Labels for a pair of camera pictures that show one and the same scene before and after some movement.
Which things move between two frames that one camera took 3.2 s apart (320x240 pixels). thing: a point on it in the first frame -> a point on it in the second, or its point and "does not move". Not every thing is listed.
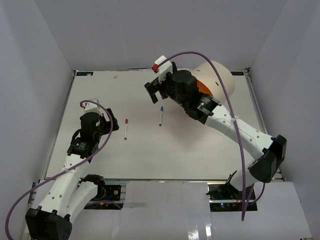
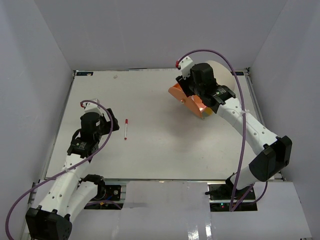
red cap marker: (126, 131) does not move
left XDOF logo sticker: (84, 74) does not move
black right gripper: (155, 86) -> (183, 84)
